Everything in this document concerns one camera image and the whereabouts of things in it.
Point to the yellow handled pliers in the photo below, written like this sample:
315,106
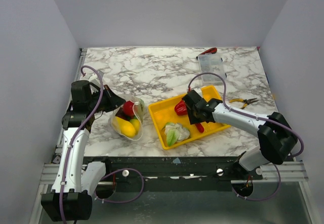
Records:
245,102

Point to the green yellow toy mango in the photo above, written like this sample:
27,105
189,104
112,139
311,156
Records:
136,124

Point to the clear plastic screw box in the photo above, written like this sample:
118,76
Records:
211,63

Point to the clear dotted zip top bag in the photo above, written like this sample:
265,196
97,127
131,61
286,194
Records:
139,110

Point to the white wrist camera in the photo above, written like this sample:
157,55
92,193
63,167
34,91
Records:
94,80
198,90

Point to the red toy chili pepper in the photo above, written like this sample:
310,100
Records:
200,128

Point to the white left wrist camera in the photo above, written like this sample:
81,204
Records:
94,80

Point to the red toy apple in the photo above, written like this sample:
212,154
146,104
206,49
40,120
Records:
128,108

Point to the red black utility knife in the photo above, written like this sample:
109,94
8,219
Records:
209,51

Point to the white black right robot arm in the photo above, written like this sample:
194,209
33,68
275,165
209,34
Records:
275,136

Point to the yellow plastic tray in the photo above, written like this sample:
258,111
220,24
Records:
163,112

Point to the white toy cauliflower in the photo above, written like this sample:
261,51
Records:
175,132

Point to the aluminium rail front right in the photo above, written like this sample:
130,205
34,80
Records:
290,171

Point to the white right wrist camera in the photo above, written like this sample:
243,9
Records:
198,90

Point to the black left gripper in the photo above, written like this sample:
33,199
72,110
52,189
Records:
114,100

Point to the red toy bell pepper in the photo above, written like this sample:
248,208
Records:
180,109

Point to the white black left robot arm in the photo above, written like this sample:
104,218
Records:
70,198

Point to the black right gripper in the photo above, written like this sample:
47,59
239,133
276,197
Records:
191,106

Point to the black front mounting bar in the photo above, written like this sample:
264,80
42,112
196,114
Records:
171,174

